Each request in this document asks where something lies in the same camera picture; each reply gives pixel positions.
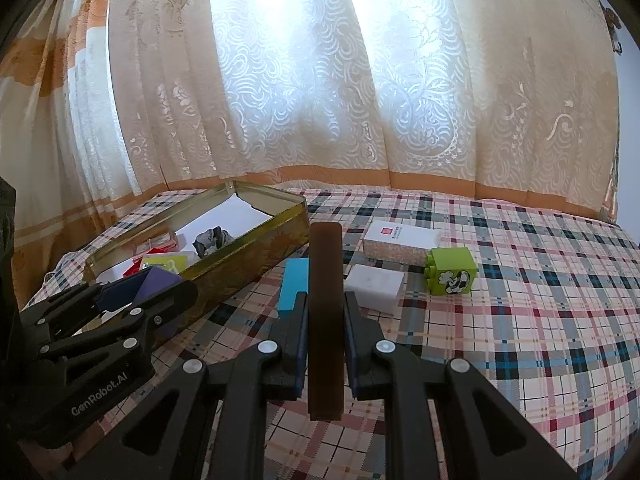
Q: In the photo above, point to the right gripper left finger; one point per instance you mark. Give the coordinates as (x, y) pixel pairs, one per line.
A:
(207, 421)

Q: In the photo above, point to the gold metal tin tray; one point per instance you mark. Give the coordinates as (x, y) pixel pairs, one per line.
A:
(221, 275)

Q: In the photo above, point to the wall hook ornament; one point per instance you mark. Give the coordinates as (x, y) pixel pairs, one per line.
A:
(614, 24)

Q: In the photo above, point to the lime green toy cube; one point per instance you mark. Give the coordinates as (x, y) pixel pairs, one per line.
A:
(449, 271)

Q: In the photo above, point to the red toy brick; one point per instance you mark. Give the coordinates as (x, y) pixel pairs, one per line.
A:
(134, 268)

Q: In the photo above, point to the brown wooden block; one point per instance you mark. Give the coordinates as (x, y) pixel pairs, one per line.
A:
(326, 324)

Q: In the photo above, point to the green floss pick box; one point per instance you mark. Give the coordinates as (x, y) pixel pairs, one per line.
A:
(173, 262)

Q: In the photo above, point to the white power adapter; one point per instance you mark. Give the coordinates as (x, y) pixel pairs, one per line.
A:
(375, 288)

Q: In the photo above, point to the purple block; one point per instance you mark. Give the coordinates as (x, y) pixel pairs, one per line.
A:
(135, 288)

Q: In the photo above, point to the white paper tray liner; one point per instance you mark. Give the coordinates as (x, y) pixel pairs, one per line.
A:
(187, 219)

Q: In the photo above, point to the white and cork box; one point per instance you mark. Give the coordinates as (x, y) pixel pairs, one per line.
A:
(398, 242)

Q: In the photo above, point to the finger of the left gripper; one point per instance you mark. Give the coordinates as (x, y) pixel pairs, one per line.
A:
(57, 319)
(135, 322)

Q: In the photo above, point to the cream lace curtain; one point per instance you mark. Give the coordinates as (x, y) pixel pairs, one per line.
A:
(105, 103)

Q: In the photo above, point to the plaid checkered tablecloth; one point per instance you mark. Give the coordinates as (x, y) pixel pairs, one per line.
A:
(552, 321)

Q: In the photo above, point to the pink framed card box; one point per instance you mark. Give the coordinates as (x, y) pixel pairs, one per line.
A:
(165, 242)

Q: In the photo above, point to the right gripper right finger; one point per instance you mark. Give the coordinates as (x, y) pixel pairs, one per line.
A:
(442, 420)

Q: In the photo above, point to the teal toy brick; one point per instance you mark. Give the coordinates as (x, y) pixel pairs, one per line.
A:
(294, 280)

